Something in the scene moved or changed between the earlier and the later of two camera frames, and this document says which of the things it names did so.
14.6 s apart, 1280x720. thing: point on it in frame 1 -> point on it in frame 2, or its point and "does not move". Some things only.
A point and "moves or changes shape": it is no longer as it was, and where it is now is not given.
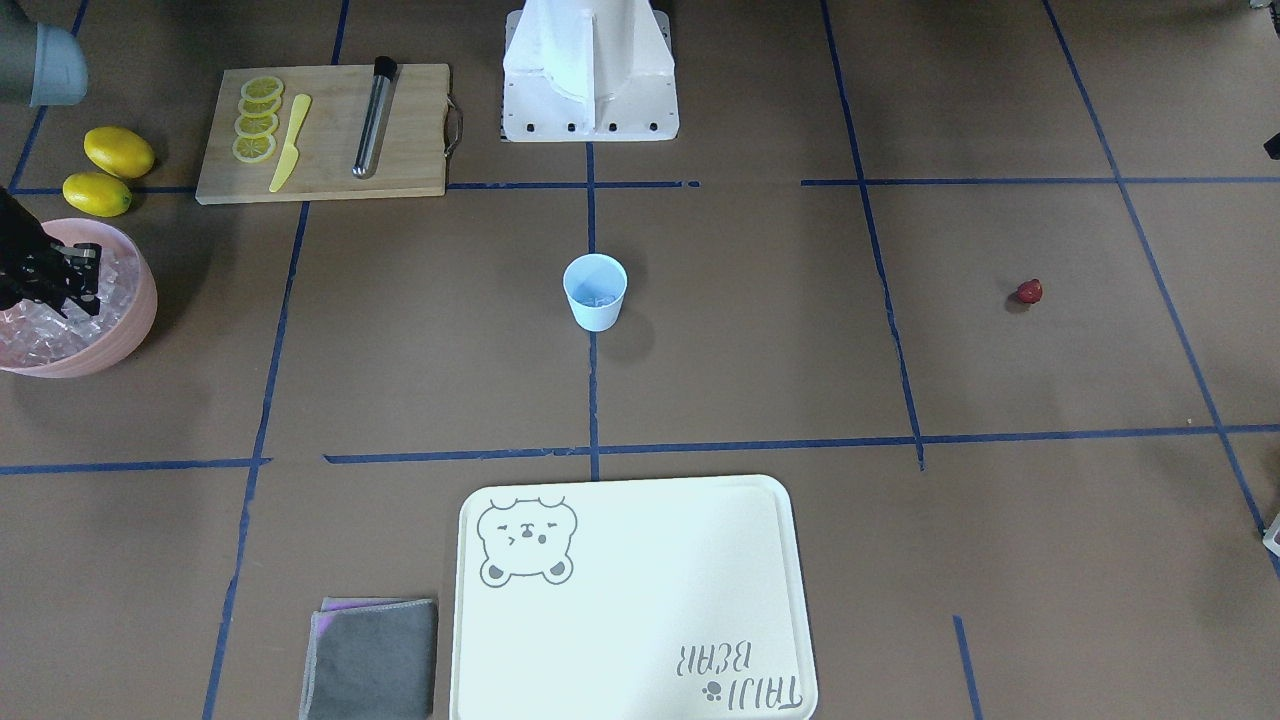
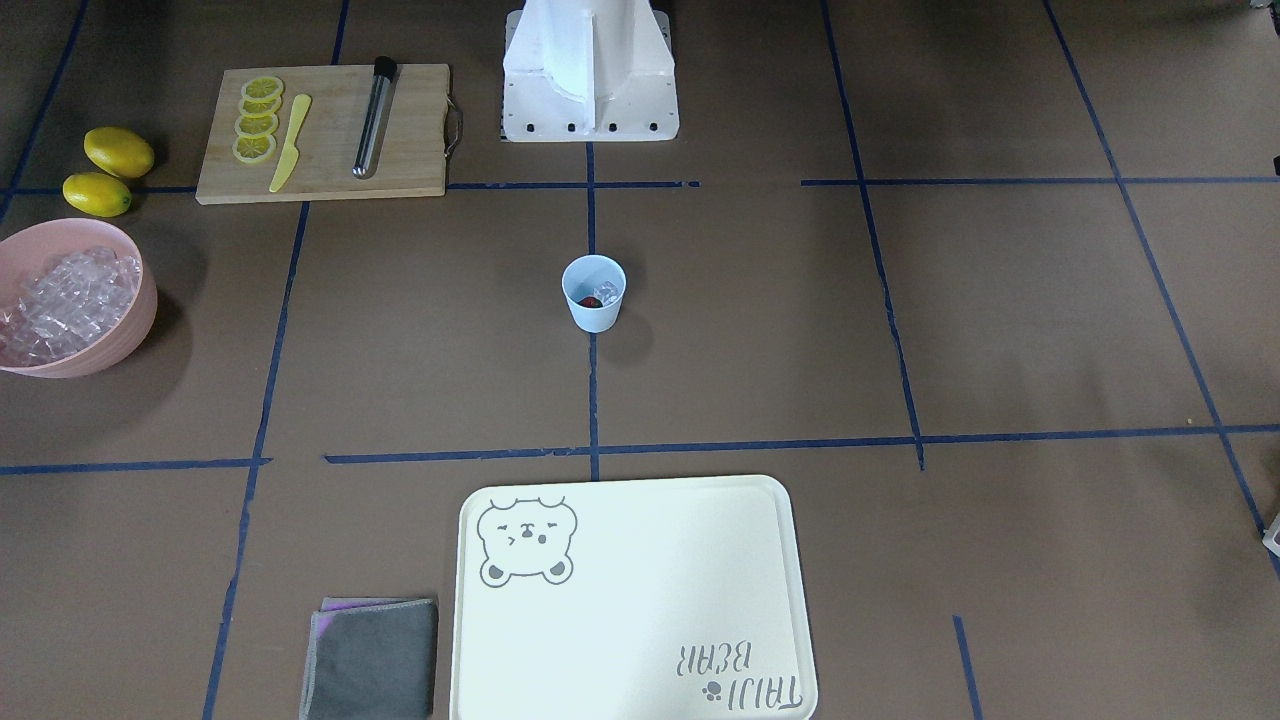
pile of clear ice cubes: x=34 y=333 does not move
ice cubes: x=593 y=301 moves or changes shape
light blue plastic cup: x=596 y=284 does not move
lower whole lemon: x=97 y=194 does not move
